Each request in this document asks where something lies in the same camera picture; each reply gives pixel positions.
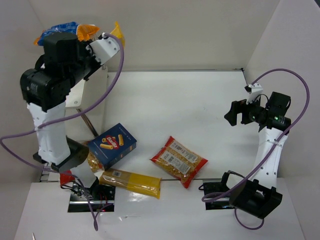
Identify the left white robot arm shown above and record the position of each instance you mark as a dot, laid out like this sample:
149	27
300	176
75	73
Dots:
45	88

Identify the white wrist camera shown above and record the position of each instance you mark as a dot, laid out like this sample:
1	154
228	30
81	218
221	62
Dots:
104	48
254	91

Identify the blue Barilla pasta box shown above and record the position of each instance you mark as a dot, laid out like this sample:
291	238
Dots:
112	145

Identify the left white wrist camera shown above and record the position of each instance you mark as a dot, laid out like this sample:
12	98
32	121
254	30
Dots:
104	48

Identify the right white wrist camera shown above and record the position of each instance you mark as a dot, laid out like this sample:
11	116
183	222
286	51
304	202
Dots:
254	91

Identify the white shelf with metal legs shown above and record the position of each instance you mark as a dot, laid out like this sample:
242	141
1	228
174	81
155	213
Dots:
85	105

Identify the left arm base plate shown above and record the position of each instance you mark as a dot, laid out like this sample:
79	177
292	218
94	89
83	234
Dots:
104	200

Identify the yellow spaghetti pack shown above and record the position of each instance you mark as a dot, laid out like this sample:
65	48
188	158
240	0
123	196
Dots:
117	32
137	183

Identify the blue and orange snack bag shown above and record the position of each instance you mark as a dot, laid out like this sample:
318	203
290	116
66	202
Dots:
84	32

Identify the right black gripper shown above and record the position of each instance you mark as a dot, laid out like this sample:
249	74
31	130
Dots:
243	113

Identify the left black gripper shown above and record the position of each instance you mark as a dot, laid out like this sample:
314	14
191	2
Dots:
81	53

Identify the red macaroni bag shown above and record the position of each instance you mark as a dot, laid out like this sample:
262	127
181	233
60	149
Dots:
94	164
179	161

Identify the red macaroni bag right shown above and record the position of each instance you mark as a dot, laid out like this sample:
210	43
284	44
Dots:
179	161

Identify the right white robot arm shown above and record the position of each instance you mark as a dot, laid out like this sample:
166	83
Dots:
258	195

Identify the red macaroni bag left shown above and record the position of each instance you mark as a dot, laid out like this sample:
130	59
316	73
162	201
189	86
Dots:
94	164

